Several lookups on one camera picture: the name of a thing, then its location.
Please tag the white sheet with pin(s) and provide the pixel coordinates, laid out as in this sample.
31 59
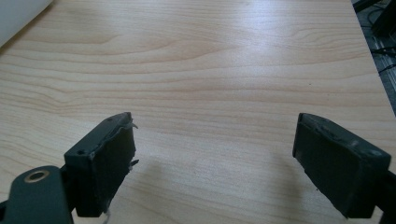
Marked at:
18 15

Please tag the black equipment stand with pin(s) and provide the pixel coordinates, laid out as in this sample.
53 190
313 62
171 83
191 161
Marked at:
384 18

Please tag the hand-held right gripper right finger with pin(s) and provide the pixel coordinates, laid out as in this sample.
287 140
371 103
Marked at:
339 168

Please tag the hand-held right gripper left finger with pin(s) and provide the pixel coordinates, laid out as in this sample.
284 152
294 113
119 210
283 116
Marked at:
102 168

